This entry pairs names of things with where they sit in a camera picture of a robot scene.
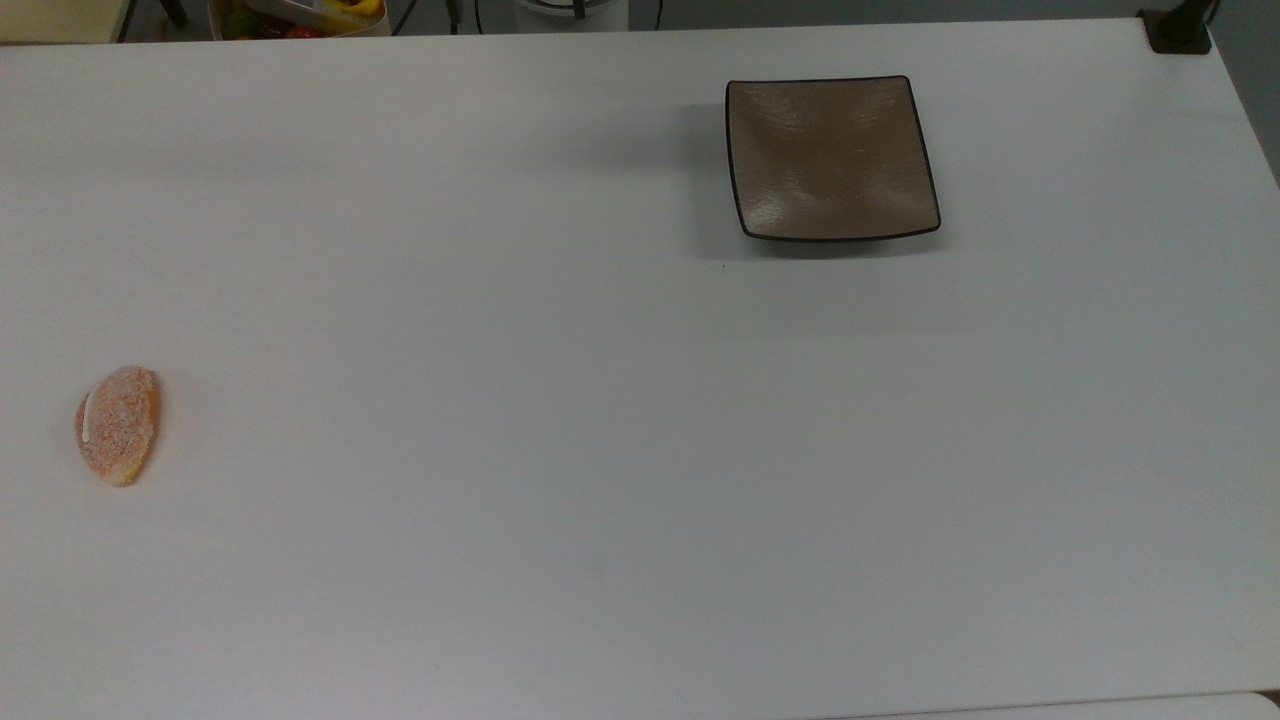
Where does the square brown ceramic plate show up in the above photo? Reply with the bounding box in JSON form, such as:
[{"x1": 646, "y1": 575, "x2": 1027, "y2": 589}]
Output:
[{"x1": 725, "y1": 75, "x2": 943, "y2": 243}]

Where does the beige table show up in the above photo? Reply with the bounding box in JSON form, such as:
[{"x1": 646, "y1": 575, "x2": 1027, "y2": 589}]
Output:
[{"x1": 0, "y1": 0, "x2": 136, "y2": 44}]

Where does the sugar-coated bread roll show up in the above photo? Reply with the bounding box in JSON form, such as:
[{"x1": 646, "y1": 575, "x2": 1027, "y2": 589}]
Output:
[{"x1": 75, "y1": 365, "x2": 161, "y2": 488}]

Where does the black camera stand base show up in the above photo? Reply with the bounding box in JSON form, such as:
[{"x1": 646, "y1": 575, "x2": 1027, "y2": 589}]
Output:
[{"x1": 1138, "y1": 0, "x2": 1221, "y2": 55}]

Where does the box of toy fruit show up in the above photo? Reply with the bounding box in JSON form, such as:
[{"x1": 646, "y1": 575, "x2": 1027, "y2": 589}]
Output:
[{"x1": 207, "y1": 0, "x2": 391, "y2": 41}]

